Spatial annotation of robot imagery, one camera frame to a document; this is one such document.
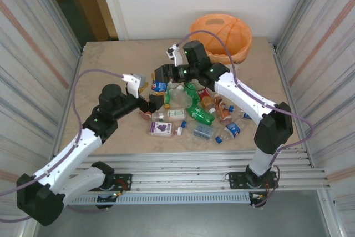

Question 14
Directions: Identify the brown tea bottle white cap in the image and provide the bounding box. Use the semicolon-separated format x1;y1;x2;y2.
138;110;153;122

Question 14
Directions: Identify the Pepsi bottle blue cap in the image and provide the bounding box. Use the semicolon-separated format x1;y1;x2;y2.
227;105;253;121
215;122;242;144
151;79;169;94

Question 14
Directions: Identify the orange plastic bin liner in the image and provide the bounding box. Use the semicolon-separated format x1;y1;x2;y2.
189;13;253;65

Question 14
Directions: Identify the clear plastic bottle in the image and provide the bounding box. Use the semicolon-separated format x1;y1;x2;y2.
169;85;194;109

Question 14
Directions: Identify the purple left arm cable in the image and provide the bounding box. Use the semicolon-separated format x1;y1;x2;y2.
0;69;125;223

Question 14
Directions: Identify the amber bottle red label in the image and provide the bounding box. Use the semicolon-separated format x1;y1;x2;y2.
198;88;216;109

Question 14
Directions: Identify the clear bottle purple grape label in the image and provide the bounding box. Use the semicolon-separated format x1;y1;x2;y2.
149;121;183;138

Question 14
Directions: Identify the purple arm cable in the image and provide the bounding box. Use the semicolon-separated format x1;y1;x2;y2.
0;69;125;223
177;30;315;209

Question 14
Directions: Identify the aluminium rail base frame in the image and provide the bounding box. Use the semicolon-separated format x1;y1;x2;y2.
33;150;332;192

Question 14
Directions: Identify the brown tea bottle orange label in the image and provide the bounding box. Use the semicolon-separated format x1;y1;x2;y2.
213;93;233;126

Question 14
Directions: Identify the green plastic bottle yellow cap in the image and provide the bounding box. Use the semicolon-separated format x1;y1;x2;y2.
185;104;216;125
184;81;202;104

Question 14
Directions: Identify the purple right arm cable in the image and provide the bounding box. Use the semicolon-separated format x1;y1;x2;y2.
177;30;315;209

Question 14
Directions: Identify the clear bottle blue label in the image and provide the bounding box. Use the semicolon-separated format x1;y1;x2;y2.
181;120;219;141

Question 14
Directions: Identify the grey slotted cable duct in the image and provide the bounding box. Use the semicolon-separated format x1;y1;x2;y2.
68;192;252;206

